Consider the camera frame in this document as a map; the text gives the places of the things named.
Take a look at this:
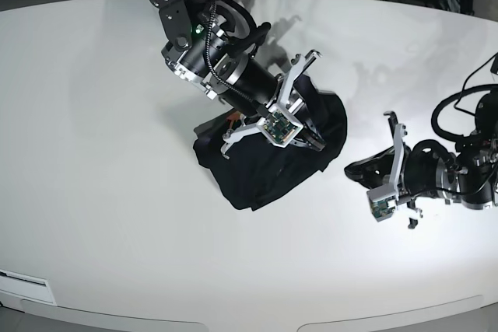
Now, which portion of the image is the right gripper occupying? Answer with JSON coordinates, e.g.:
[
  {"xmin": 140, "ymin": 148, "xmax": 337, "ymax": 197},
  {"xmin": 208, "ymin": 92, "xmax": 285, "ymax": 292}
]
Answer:
[{"xmin": 220, "ymin": 50, "xmax": 325, "ymax": 159}]

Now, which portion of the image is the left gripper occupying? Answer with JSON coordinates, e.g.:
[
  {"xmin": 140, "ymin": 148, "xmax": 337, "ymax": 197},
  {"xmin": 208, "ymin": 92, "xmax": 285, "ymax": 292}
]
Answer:
[{"xmin": 344, "ymin": 110, "xmax": 423, "ymax": 229}]

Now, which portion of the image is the black T-shirt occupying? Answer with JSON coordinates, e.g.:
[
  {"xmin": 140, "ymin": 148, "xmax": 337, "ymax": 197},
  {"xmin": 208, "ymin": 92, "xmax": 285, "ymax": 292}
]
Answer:
[{"xmin": 193, "ymin": 75, "xmax": 347, "ymax": 211}]

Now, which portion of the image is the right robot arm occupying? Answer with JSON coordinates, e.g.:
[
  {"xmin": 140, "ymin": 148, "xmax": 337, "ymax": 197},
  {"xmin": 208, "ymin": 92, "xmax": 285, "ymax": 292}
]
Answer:
[{"xmin": 149, "ymin": 0, "xmax": 325, "ymax": 156}]

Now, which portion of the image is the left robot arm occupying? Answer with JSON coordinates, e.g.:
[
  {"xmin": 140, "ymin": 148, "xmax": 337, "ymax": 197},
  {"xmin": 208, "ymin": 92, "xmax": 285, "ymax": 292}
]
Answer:
[{"xmin": 344, "ymin": 83, "xmax": 497, "ymax": 229}]

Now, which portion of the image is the white label plate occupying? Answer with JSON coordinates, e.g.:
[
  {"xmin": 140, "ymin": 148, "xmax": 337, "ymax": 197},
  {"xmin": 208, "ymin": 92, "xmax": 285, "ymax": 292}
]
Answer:
[{"xmin": 1, "ymin": 269, "xmax": 57, "ymax": 306}]

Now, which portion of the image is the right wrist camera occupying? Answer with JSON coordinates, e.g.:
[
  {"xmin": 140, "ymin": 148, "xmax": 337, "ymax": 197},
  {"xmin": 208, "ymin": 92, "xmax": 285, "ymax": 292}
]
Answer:
[{"xmin": 258, "ymin": 104, "xmax": 303, "ymax": 148}]

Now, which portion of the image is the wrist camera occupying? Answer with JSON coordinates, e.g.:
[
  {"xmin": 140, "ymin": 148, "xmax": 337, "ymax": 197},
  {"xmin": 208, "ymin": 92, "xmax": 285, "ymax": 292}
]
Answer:
[
  {"xmin": 366, "ymin": 186, "xmax": 396, "ymax": 222},
  {"xmin": 258, "ymin": 104, "xmax": 303, "ymax": 148}
]

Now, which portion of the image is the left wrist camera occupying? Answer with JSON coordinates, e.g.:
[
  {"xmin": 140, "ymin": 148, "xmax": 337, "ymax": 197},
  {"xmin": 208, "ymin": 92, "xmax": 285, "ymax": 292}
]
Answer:
[{"xmin": 366, "ymin": 186, "xmax": 396, "ymax": 222}]

